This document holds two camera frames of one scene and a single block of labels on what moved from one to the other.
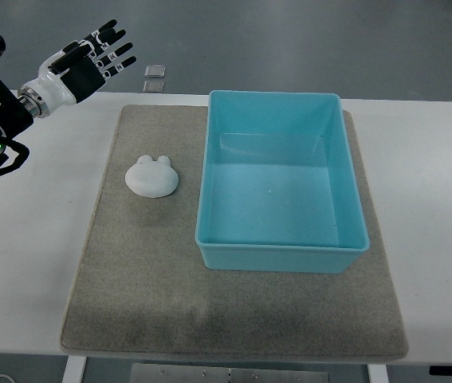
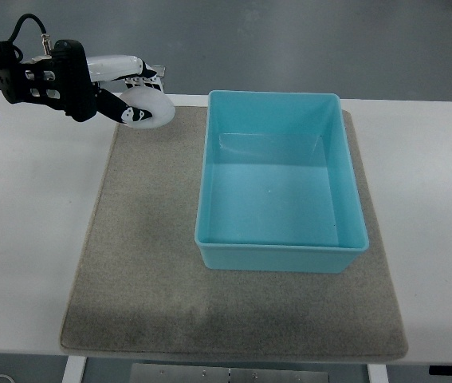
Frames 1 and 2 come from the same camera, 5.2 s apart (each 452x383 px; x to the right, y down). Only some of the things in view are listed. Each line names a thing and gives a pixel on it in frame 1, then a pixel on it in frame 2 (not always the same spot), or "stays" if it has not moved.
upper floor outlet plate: (155, 71) stays
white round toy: (151, 179) -> (156, 102)
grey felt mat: (143, 286) stays
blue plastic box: (277, 186) stays
